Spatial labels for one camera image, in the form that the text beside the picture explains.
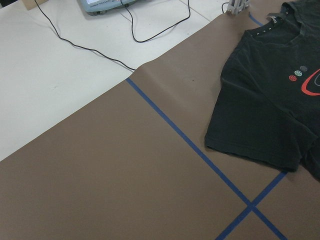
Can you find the black graphic t-shirt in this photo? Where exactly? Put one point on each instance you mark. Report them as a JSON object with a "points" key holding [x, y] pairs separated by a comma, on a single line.
{"points": [[268, 108]]}

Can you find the brown paper table cover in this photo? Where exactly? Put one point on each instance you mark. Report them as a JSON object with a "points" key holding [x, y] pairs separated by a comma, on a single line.
{"points": [[102, 138]]}

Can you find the light blue teach pendant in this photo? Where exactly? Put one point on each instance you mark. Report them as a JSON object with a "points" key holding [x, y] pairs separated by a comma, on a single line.
{"points": [[100, 7]]}

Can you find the aluminium frame post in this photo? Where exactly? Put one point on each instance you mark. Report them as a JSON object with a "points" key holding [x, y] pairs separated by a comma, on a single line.
{"points": [[235, 7]]}

